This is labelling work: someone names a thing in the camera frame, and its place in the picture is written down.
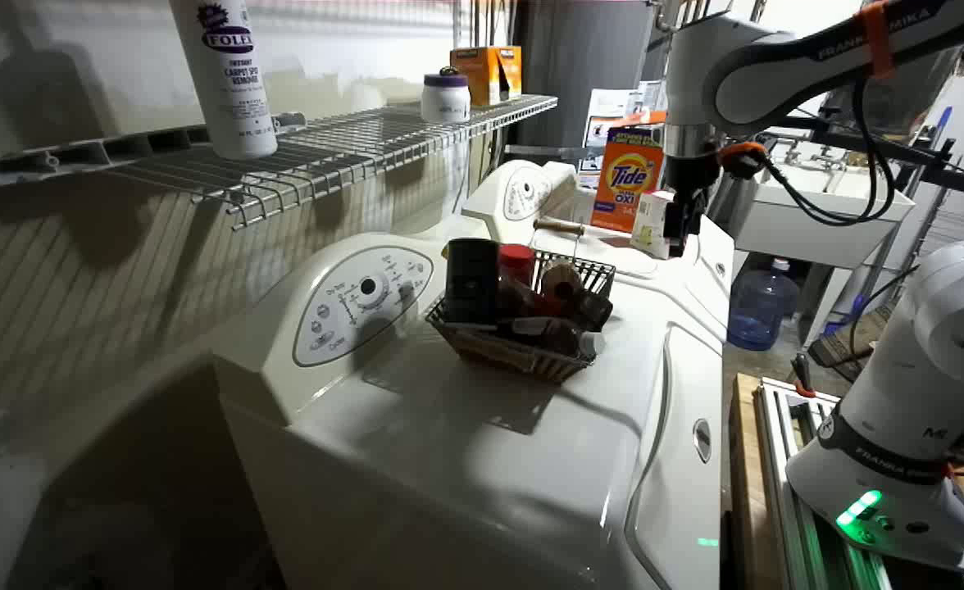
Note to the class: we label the oval washer control panel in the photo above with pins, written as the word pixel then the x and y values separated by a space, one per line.
pixel 361 300

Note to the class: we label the blue water jug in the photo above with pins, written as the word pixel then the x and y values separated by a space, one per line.
pixel 762 307

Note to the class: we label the pink and white box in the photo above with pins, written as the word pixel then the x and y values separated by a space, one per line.
pixel 651 223

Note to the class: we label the black tripod bar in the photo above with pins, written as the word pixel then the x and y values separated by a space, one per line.
pixel 942 169

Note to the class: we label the orange Tide detergent box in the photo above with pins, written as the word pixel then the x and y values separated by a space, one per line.
pixel 623 183

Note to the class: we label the white jar blue lid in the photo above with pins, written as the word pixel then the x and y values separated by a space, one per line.
pixel 445 98

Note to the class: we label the orange cardboard box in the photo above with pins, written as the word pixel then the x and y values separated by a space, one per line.
pixel 510 68
pixel 472 73

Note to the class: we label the glass jar black lid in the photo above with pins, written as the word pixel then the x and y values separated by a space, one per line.
pixel 597 310

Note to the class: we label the white washing machine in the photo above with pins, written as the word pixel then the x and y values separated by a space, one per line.
pixel 503 459

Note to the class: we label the dark blue cylindrical canister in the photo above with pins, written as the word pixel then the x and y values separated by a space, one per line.
pixel 469 279

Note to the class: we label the aluminium frame rails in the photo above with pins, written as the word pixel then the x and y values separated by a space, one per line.
pixel 798 527

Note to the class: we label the white dryer machine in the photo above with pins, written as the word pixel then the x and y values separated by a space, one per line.
pixel 551 192

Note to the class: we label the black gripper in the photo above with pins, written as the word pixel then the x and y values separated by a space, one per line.
pixel 690 200

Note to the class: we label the red lidded bottle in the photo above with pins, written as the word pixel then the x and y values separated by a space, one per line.
pixel 517 263

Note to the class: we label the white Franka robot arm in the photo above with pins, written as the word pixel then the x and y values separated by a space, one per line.
pixel 919 381

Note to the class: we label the tall white spray bottle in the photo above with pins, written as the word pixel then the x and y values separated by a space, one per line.
pixel 229 86

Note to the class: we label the white utility sink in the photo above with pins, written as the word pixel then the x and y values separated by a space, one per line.
pixel 810 223

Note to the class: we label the wooden platform board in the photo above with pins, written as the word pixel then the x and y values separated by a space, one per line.
pixel 745 481

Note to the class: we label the grey covered cylinder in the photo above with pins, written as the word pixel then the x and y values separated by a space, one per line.
pixel 908 104

